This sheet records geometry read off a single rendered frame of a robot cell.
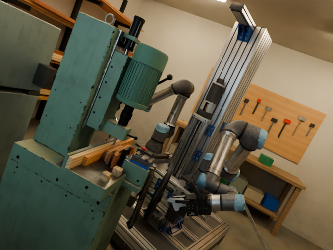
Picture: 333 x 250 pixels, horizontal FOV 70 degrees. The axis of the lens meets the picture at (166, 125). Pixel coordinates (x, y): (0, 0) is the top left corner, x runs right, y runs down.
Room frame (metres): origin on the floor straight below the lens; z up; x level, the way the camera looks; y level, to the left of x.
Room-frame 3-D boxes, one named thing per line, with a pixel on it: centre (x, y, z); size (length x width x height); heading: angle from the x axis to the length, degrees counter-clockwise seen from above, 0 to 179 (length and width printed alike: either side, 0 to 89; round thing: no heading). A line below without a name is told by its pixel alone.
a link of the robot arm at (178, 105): (2.09, -0.02, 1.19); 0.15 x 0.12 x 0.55; 162
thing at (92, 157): (1.29, 0.22, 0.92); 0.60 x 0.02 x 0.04; 171
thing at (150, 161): (1.18, 0.04, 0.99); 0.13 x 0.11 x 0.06; 171
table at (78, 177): (1.19, 0.12, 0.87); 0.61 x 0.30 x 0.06; 171
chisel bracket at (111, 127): (1.28, 0.24, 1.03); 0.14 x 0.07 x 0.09; 81
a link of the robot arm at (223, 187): (1.17, -0.43, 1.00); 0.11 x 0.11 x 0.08; 80
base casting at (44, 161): (1.29, 0.34, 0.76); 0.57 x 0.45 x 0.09; 81
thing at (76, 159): (1.21, 0.25, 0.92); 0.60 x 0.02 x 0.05; 171
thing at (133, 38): (1.29, 0.36, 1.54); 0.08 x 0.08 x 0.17; 81
